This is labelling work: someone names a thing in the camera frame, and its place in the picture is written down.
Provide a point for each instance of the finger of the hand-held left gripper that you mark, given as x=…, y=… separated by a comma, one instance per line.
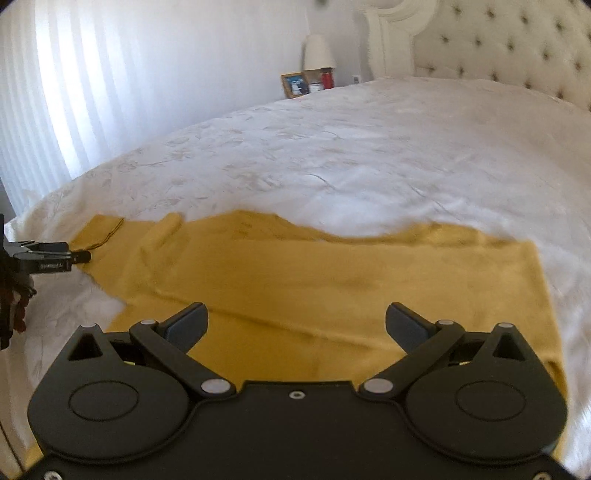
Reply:
x=46, y=247
x=79, y=257

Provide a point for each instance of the white bed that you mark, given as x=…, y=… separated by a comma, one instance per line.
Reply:
x=346, y=161

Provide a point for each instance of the wooden photo frame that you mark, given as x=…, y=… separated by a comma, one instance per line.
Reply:
x=294, y=84

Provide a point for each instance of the white curtain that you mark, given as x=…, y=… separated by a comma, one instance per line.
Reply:
x=69, y=92

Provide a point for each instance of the cream tufted headboard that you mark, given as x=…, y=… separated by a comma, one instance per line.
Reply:
x=498, y=41

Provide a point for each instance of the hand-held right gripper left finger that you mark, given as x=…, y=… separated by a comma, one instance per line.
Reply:
x=189, y=323

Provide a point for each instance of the yellow towel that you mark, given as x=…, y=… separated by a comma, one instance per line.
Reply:
x=323, y=286

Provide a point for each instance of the person's left hand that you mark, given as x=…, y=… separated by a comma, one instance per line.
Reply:
x=19, y=309

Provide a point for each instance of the white table lamp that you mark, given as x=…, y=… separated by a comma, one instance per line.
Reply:
x=317, y=50

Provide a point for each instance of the small white jar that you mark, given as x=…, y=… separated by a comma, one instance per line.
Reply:
x=316, y=87

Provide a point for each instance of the red bottle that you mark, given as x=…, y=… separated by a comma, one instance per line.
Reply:
x=327, y=79

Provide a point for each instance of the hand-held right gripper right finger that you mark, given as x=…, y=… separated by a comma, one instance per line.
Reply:
x=405, y=326

